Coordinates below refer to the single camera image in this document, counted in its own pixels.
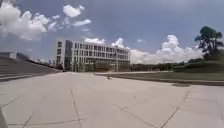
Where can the white multi-storey building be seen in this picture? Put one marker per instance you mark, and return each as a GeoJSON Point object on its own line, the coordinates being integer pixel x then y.
{"type": "Point", "coordinates": [90, 53]}

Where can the pale concrete slab plaza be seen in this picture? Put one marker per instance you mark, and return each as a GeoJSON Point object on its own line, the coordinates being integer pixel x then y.
{"type": "Point", "coordinates": [100, 100]}

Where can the distant row of trees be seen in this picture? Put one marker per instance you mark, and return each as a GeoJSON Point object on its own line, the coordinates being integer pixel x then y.
{"type": "Point", "coordinates": [150, 66]}

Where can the green grass lawn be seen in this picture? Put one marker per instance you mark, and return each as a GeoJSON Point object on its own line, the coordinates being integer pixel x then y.
{"type": "Point", "coordinates": [173, 75]}

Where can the dark green hedge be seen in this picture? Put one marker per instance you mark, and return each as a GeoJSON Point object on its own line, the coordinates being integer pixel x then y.
{"type": "Point", "coordinates": [200, 66]}

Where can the wide grey stone steps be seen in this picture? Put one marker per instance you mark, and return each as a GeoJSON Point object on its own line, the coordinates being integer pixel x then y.
{"type": "Point", "coordinates": [20, 68]}

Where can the tall dark tree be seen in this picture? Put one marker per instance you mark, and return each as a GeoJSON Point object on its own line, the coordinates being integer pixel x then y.
{"type": "Point", "coordinates": [209, 41]}

